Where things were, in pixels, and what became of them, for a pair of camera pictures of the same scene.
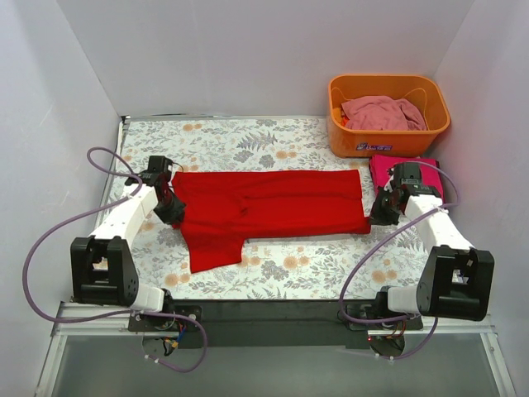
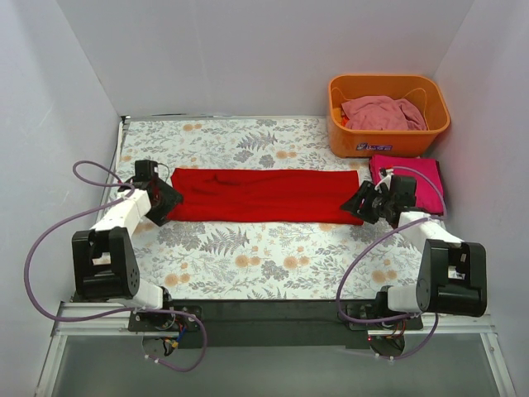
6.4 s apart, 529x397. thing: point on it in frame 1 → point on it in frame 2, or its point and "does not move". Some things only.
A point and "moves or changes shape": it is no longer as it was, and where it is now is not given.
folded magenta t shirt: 379,164 does not move
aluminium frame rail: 73,321 does not move
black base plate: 268,323 does not move
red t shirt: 223,208 moves or changes shape
